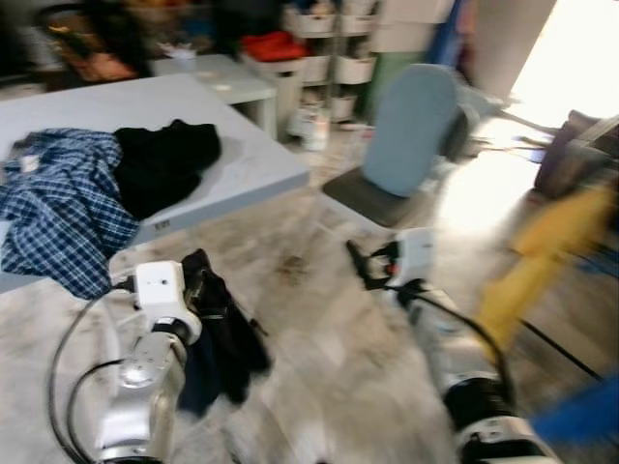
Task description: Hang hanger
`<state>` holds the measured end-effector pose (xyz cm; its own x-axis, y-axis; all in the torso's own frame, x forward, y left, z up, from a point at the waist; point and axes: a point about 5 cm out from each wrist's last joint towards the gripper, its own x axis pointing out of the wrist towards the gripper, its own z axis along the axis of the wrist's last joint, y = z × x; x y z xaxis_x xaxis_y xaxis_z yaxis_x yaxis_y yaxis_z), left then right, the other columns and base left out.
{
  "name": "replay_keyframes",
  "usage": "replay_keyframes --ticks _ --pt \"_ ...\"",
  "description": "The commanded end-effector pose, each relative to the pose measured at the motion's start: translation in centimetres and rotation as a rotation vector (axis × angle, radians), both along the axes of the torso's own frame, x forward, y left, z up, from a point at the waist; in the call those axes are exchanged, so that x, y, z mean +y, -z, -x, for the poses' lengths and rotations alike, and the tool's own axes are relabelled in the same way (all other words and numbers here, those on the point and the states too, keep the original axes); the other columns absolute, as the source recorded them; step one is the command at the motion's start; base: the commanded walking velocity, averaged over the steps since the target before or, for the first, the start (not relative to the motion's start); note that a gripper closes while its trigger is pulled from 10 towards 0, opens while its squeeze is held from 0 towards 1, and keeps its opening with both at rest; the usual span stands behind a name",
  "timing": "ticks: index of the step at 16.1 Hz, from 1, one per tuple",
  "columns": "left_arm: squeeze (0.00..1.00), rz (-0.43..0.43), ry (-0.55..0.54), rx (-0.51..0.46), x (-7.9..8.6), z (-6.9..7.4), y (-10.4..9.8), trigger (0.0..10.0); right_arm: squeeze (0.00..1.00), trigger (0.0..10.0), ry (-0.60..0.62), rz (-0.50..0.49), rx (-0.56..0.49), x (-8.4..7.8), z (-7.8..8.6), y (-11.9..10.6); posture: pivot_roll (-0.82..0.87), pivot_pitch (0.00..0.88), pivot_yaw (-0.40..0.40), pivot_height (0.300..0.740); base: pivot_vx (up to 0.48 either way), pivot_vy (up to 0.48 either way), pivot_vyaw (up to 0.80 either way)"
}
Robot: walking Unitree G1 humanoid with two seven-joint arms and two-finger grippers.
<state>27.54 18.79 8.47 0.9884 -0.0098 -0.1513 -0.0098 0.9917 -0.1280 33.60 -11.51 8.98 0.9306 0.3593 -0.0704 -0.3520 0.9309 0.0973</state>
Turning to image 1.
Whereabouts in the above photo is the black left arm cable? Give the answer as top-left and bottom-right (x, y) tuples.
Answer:
(48, 275), (136, 464)

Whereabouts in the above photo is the yellow shirt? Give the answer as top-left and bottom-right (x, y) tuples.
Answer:
(474, 184), (618, 354)

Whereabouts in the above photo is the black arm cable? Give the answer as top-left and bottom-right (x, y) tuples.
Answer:
(48, 275), (136, 464)
(387, 285), (518, 388)

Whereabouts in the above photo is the black garment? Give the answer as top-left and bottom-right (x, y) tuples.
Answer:
(114, 119), (223, 221)

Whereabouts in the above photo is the small white side table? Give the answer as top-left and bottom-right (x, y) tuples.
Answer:
(150, 53), (277, 136)

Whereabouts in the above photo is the red folded cloth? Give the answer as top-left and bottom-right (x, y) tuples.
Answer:
(240, 31), (309, 63)

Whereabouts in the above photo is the metal shelf with white bins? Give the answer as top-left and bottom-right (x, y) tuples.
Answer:
(280, 0), (380, 122)

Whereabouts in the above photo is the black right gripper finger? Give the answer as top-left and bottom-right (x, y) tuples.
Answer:
(346, 240), (376, 289)

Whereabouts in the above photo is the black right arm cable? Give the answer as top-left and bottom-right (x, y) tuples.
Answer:
(387, 285), (518, 388)

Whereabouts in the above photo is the blue plaid shirt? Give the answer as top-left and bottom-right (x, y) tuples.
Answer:
(0, 128), (141, 301)

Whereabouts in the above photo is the white printed plastic bag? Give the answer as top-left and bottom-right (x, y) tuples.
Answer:
(288, 104), (332, 153)

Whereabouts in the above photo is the purple cream sofa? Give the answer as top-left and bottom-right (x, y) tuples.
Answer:
(534, 109), (619, 199)

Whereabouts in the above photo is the bright blue garment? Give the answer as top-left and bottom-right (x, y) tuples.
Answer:
(532, 375), (619, 448)

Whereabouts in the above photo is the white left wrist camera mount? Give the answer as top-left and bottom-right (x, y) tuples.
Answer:
(133, 261), (190, 325)

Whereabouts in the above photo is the navy garment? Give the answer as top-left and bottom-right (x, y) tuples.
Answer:
(179, 248), (274, 417)

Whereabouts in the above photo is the grey folding chair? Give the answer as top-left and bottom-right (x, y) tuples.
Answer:
(319, 63), (480, 233)

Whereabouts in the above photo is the white plastic storage box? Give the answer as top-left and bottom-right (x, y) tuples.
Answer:
(247, 53), (309, 127)

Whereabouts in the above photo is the white folding table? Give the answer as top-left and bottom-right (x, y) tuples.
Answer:
(0, 75), (310, 291)

